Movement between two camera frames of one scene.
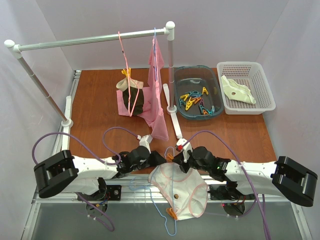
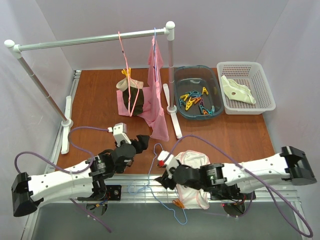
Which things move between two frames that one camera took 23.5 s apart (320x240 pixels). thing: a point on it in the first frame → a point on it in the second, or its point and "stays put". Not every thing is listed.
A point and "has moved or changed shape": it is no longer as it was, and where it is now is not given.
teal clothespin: (181, 101) stays put
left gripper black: (153, 158) → (136, 145)
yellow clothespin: (186, 96) stays put
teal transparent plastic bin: (198, 92) stays put
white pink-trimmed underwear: (187, 193) has moved or changed shape
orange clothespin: (198, 99) stays put
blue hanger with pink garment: (155, 54) stays put
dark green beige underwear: (123, 85) stays put
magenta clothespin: (201, 102) stays put
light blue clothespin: (194, 93) stays put
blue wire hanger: (153, 198) → (131, 190)
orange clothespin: (171, 212) → (179, 203)
